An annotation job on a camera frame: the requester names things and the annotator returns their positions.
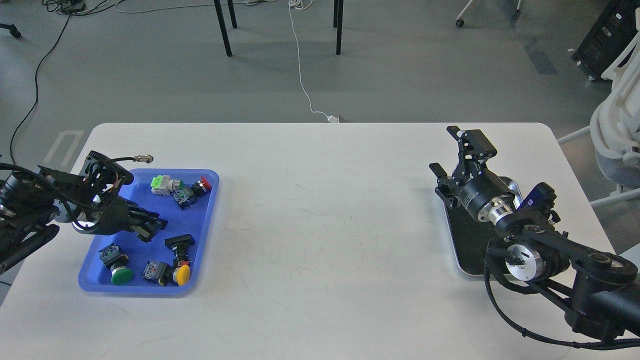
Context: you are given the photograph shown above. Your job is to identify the white office chair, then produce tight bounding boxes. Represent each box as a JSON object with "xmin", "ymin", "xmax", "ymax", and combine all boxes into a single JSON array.
[{"xmin": 557, "ymin": 34, "xmax": 640, "ymax": 208}]

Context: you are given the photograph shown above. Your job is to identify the black equipment case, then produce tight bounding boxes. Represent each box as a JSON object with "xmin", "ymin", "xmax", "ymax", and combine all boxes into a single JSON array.
[{"xmin": 571, "ymin": 0, "xmax": 640, "ymax": 81}]

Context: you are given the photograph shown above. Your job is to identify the white chair wheel base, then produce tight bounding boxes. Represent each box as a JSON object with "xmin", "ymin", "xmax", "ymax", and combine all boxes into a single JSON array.
[{"xmin": 455, "ymin": 0, "xmax": 526, "ymax": 28}]

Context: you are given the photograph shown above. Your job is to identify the blue plastic tray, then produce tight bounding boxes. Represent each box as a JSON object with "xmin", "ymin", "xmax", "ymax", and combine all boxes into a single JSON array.
[{"xmin": 78, "ymin": 168, "xmax": 220, "ymax": 297}]

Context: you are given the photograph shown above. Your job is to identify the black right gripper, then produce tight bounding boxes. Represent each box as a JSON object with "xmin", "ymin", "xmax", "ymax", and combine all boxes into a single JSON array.
[{"xmin": 429, "ymin": 126, "xmax": 516, "ymax": 223}]

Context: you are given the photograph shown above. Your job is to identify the yellow push button switch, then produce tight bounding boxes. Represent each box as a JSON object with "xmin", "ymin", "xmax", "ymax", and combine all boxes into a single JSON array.
[{"xmin": 141, "ymin": 260, "xmax": 191, "ymax": 286}]

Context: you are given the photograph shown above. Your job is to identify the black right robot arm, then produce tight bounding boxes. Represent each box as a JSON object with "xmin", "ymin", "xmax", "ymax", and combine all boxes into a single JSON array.
[{"xmin": 429, "ymin": 125, "xmax": 640, "ymax": 351}]

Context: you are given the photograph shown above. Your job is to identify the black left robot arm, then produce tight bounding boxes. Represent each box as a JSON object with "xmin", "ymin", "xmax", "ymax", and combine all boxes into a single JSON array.
[{"xmin": 0, "ymin": 150, "xmax": 168, "ymax": 272}]

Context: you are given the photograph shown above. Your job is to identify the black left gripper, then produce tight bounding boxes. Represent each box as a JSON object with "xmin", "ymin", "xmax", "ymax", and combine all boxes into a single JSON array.
[{"xmin": 75, "ymin": 197, "xmax": 169, "ymax": 243}]

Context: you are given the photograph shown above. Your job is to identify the black push button switch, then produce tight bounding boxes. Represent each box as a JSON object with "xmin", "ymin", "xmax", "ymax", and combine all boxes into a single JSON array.
[{"xmin": 164, "ymin": 234, "xmax": 195, "ymax": 268}]

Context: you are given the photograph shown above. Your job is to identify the green terminal push button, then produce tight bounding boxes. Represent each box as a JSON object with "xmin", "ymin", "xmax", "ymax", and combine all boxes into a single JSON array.
[{"xmin": 150, "ymin": 175, "xmax": 197, "ymax": 210}]

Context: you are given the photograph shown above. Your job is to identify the black floor cable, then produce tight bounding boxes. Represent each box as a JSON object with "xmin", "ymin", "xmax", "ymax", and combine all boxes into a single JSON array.
[{"xmin": 0, "ymin": 0, "xmax": 86, "ymax": 166}]

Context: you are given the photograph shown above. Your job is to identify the green mushroom push button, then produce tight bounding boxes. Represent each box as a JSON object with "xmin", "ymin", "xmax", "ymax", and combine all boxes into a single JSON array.
[{"xmin": 98, "ymin": 243, "xmax": 134, "ymax": 286}]

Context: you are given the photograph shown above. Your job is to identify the black table legs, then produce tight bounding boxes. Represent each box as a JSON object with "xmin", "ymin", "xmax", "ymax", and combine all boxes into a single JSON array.
[{"xmin": 213, "ymin": 0, "xmax": 345, "ymax": 57}]

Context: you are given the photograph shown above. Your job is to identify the silver metal tray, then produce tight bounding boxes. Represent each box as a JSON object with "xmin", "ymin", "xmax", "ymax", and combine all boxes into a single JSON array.
[{"xmin": 446, "ymin": 177, "xmax": 518, "ymax": 276}]

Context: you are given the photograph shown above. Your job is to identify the red push button switch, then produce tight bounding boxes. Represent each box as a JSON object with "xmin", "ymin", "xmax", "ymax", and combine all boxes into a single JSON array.
[{"xmin": 190, "ymin": 176, "xmax": 212, "ymax": 198}]

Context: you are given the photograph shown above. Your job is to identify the white power cable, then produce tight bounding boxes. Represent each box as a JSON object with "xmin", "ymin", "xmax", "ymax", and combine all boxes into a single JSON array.
[{"xmin": 288, "ymin": 0, "xmax": 341, "ymax": 124}]

